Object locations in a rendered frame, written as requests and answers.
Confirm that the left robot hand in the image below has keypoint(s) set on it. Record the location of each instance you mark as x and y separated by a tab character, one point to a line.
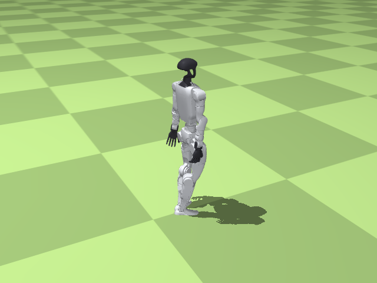
172	135

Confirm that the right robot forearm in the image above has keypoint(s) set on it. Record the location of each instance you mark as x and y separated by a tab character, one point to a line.
199	137

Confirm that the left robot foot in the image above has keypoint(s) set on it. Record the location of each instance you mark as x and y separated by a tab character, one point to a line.
178	206

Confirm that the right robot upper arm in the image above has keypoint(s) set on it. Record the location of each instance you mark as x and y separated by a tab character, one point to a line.
199	97

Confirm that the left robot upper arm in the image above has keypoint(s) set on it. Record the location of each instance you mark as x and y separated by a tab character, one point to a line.
174	95

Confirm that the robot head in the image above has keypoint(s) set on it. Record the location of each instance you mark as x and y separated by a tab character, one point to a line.
187	64

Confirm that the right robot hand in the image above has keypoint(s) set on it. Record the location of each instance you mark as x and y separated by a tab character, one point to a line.
197	154

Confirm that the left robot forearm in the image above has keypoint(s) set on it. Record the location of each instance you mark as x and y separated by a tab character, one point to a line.
176	119

